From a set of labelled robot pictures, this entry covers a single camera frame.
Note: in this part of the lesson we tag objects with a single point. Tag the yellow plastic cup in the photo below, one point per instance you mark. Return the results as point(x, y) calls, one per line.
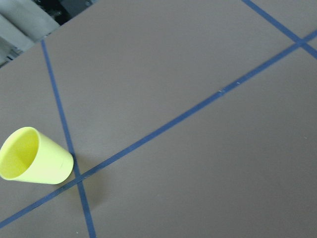
point(27, 155)

